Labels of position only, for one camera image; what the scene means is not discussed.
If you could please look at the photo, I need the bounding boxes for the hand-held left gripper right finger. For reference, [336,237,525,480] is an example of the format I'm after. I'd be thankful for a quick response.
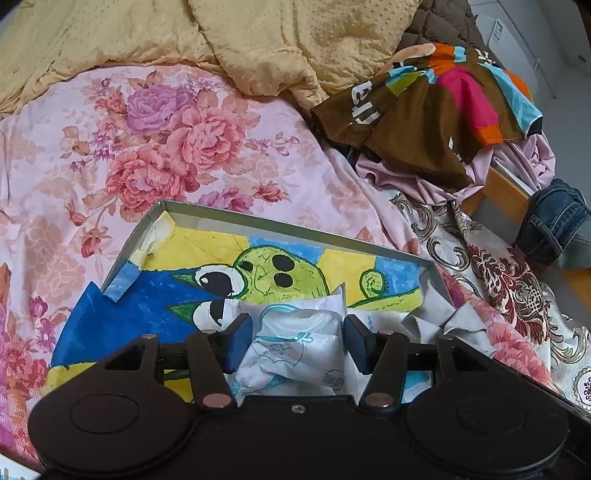
[344,316,465,412]

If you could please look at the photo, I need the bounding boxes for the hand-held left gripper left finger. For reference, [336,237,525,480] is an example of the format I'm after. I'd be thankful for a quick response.
[88,314,254,412]

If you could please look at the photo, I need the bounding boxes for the white plastic packet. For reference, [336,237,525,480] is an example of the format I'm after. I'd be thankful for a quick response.
[351,311,416,344]
[224,284,354,398]

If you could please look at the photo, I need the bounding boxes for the cardboard box with cartoon drawing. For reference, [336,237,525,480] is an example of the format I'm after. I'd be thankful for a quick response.
[48,198,578,411]

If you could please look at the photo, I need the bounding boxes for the light grey cloth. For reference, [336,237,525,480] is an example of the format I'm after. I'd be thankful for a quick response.
[402,302,497,358]

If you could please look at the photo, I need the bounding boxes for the damask patterned bedsheet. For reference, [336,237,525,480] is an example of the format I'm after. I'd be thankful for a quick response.
[390,191,591,411]

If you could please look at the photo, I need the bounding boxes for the pink floral quilt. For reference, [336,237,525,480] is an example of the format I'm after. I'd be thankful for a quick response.
[0,62,555,472]

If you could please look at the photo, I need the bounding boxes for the blue jeans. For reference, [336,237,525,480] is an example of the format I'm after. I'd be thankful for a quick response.
[515,178,591,268]

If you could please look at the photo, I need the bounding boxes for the brown colourful printed cloth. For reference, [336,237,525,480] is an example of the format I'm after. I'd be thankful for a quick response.
[309,41,546,192]

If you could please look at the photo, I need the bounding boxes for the lilac cloth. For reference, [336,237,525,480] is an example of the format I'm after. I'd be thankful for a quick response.
[355,134,557,208]

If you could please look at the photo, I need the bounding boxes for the yellow dotted blanket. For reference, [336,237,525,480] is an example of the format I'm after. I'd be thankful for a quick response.
[0,0,423,116]

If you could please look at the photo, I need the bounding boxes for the white air conditioner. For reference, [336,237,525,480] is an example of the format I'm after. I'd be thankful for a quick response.
[473,11,532,61]

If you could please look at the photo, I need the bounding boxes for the brown quilted jacket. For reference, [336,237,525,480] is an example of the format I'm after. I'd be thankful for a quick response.
[402,0,499,65]

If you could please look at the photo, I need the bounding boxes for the wooden bed rail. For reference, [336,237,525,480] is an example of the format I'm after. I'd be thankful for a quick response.
[462,164,591,296]

